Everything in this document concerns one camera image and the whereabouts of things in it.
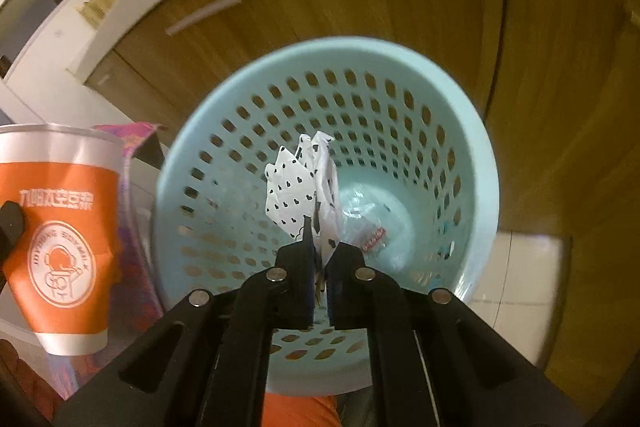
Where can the floral printed cloth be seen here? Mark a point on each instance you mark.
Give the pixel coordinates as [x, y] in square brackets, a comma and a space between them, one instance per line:
[137, 267]

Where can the beige perforated utensil holder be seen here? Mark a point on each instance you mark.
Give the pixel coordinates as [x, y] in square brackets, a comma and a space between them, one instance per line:
[100, 2]

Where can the clear plastic wrapper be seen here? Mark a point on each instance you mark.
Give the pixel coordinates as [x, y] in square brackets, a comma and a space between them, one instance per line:
[367, 222]

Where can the white paper with black hearts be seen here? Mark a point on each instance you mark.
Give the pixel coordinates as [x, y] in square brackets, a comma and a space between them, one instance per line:
[290, 187]

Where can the light blue perforated plastic basket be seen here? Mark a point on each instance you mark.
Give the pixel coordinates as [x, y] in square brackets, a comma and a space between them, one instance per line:
[450, 107]

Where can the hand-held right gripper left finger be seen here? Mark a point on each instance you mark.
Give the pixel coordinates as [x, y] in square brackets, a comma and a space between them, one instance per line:
[300, 287]

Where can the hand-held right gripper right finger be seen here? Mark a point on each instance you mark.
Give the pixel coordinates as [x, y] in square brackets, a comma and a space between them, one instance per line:
[345, 292]

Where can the orange cloth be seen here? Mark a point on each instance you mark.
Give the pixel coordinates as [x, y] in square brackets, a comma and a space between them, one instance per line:
[300, 412]

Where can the orange and white paper cup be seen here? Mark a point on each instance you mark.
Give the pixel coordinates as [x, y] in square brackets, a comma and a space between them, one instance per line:
[60, 217]

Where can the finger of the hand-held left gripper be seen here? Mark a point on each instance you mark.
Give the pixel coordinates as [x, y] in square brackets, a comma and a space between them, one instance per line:
[10, 227]

